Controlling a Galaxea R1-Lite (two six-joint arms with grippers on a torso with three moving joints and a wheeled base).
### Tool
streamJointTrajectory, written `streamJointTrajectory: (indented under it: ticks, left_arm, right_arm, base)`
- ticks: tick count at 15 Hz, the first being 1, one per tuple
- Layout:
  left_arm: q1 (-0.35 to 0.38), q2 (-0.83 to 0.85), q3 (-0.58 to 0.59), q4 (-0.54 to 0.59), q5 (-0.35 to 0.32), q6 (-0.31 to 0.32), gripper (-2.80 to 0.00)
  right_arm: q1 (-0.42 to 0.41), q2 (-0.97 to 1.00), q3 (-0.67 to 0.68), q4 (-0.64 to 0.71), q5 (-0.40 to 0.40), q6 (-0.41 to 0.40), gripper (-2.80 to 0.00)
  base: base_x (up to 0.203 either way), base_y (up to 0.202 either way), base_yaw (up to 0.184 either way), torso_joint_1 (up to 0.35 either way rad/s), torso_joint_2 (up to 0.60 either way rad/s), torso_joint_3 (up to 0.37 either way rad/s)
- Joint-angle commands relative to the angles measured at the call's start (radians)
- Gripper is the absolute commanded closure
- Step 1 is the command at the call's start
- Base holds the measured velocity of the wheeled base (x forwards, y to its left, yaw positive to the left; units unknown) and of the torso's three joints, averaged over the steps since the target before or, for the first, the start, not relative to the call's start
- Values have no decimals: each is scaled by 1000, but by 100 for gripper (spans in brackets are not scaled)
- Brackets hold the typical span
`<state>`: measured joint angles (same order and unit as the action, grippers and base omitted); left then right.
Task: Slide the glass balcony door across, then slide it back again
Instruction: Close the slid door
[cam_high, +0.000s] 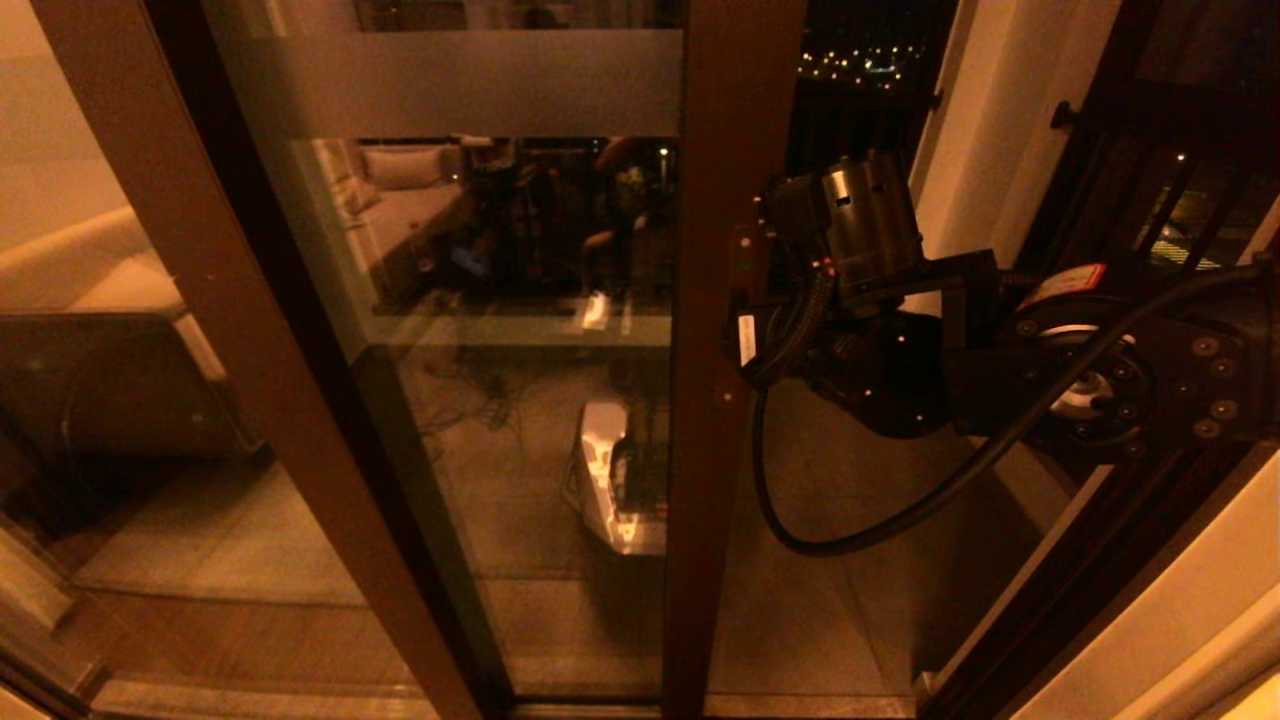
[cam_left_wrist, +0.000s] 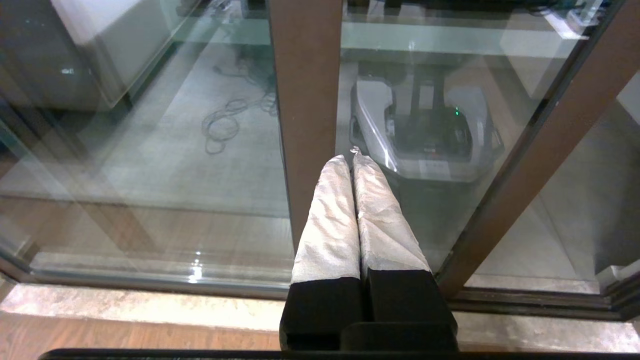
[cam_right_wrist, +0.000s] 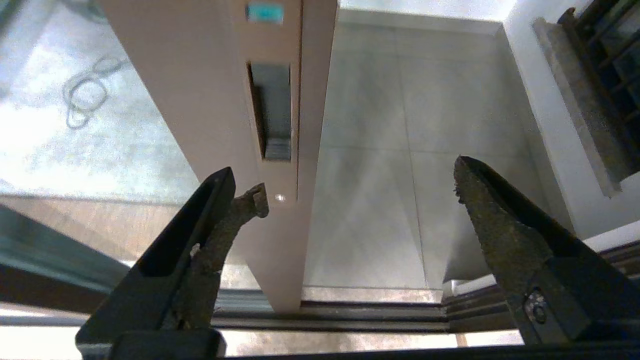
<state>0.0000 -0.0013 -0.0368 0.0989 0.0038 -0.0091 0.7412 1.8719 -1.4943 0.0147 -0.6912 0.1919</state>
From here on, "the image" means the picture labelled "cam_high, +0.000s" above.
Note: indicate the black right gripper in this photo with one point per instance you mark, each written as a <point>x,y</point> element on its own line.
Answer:
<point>880,375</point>

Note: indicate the brown-framed sliding glass door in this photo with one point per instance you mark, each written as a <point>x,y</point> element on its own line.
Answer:
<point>720,550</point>

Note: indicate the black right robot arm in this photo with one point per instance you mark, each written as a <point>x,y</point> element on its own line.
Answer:
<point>1150,370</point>

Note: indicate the dark metal balcony railing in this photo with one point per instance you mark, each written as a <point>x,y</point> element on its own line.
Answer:
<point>860,110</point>

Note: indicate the dark brown door jamb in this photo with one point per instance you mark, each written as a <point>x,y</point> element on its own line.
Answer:
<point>1080,600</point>

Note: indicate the dark metal floor track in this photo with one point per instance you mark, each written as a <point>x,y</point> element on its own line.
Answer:
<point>800,708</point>

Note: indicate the dark barred window grille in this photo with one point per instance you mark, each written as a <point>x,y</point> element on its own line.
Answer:
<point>1150,120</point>

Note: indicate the brown-framed fixed glass panel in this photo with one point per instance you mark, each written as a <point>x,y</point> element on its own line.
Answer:
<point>250,350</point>

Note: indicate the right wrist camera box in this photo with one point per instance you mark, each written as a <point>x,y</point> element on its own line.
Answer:
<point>800,215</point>

